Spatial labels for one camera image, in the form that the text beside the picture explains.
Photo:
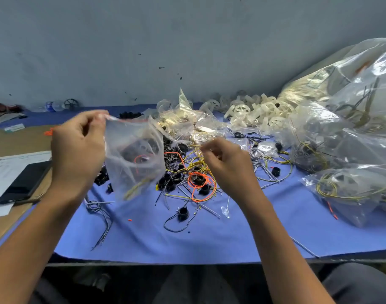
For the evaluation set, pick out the person's right hand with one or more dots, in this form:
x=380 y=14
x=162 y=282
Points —
x=231 y=167

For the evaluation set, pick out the person's left hand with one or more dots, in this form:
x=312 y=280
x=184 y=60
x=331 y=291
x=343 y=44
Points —
x=79 y=152

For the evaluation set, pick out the clear zip plastic bag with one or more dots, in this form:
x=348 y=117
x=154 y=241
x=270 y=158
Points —
x=133 y=158

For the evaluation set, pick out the pile of black plastic rings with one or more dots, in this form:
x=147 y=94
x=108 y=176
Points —
x=174 y=180

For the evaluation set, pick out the pile of white plastic wheels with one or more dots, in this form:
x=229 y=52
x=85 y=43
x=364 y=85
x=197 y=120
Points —
x=250 y=110

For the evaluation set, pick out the heap of plastic bags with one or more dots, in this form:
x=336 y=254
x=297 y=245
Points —
x=180 y=117

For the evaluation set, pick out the pile of large plastic bags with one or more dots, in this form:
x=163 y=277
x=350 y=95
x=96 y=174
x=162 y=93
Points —
x=345 y=123

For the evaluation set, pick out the person's right forearm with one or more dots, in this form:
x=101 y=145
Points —
x=285 y=256

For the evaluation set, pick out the person's left forearm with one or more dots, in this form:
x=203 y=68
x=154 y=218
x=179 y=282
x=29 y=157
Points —
x=28 y=256

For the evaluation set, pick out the orange tie bundle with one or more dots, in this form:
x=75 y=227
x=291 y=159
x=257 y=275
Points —
x=49 y=131

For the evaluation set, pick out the black round wheel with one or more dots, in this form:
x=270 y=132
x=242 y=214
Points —
x=71 y=104

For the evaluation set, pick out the clear plastic water bottle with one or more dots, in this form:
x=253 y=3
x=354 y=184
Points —
x=50 y=107

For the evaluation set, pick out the black smartphone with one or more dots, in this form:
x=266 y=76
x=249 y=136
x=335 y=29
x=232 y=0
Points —
x=25 y=182

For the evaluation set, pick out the brown cardboard sheet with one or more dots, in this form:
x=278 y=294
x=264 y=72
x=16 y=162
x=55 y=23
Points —
x=15 y=139

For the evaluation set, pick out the small white label card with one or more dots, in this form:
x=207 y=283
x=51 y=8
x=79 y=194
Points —
x=15 y=128

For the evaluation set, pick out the white paper sheet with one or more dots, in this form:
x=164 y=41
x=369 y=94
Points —
x=3 y=174

